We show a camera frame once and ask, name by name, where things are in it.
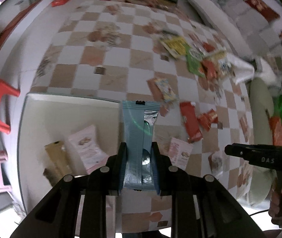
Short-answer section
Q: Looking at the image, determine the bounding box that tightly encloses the light blue snack bar wrapper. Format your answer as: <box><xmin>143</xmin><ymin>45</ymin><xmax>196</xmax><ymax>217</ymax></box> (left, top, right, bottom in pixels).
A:
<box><xmin>122</xmin><ymin>101</ymin><xmax>160</xmax><ymax>191</ymax></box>

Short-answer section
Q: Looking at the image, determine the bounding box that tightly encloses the gold snack bar wrapper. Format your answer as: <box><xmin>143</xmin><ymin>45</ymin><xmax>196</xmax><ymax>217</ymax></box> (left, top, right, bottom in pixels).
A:
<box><xmin>44</xmin><ymin>141</ymin><xmax>73</xmax><ymax>179</ymax></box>

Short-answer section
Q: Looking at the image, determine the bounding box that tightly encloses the pink nut snack packet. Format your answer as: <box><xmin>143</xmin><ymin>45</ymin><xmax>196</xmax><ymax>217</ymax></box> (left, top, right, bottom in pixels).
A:
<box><xmin>168</xmin><ymin>138</ymin><xmax>194</xmax><ymax>170</ymax></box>

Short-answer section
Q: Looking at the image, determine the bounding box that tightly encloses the pink packet inside box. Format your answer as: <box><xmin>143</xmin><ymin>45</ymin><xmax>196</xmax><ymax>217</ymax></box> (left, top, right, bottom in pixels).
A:
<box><xmin>67</xmin><ymin>125</ymin><xmax>109</xmax><ymax>174</ymax></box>

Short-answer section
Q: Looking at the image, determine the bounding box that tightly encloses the olive green cushion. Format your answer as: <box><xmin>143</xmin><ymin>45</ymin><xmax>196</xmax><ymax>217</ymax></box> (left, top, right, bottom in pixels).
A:
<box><xmin>246</xmin><ymin>78</ymin><xmax>275</xmax><ymax>207</ymax></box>

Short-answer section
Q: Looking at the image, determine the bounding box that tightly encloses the clear wrapped cookie packet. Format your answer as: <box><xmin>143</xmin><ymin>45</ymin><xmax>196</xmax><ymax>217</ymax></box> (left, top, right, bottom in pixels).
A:
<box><xmin>209</xmin><ymin>151</ymin><xmax>223</xmax><ymax>176</ymax></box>

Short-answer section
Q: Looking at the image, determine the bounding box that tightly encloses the small red snack packet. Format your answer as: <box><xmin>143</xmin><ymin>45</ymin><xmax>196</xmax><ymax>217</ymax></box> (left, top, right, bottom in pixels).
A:
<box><xmin>198</xmin><ymin>109</ymin><xmax>218</xmax><ymax>132</ymax></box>

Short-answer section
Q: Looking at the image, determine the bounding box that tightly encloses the long red snack bar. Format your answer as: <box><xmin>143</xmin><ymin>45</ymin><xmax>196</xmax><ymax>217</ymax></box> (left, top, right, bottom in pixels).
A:
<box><xmin>180</xmin><ymin>102</ymin><xmax>203</xmax><ymax>143</ymax></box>

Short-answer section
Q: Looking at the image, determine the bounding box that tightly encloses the Hello Kitty snack packet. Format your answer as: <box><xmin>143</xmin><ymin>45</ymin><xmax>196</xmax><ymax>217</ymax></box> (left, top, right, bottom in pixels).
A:
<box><xmin>154</xmin><ymin>78</ymin><xmax>177</xmax><ymax>103</ymax></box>

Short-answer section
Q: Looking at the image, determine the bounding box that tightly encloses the white plastic bag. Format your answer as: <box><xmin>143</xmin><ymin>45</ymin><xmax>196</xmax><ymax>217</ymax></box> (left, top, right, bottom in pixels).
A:
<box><xmin>227</xmin><ymin>53</ymin><xmax>277</xmax><ymax>85</ymax></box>

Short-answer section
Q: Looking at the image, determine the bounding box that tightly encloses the white storage box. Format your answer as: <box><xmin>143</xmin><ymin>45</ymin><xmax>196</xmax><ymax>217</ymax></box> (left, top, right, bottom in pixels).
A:
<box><xmin>17</xmin><ymin>93</ymin><xmax>121</xmax><ymax>213</ymax></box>

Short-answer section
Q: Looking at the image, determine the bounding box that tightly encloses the white blue snack packet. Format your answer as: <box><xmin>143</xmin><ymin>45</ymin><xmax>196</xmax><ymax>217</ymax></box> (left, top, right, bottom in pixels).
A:
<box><xmin>212</xmin><ymin>50</ymin><xmax>232</xmax><ymax>79</ymax></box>

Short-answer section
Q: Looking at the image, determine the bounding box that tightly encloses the red packet in pile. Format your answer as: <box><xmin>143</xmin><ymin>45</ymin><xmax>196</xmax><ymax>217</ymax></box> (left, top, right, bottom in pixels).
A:
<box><xmin>201</xmin><ymin>60</ymin><xmax>217</xmax><ymax>81</ymax></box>

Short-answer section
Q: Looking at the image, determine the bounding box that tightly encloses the green snack bag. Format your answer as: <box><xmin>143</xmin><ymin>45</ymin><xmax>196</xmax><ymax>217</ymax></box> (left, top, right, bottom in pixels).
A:
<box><xmin>186</xmin><ymin>46</ymin><xmax>205</xmax><ymax>78</ymax></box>

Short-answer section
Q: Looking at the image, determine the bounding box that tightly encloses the yellow snack bag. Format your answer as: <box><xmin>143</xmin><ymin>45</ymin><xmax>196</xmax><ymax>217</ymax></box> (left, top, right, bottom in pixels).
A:
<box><xmin>160</xmin><ymin>36</ymin><xmax>188</xmax><ymax>59</ymax></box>

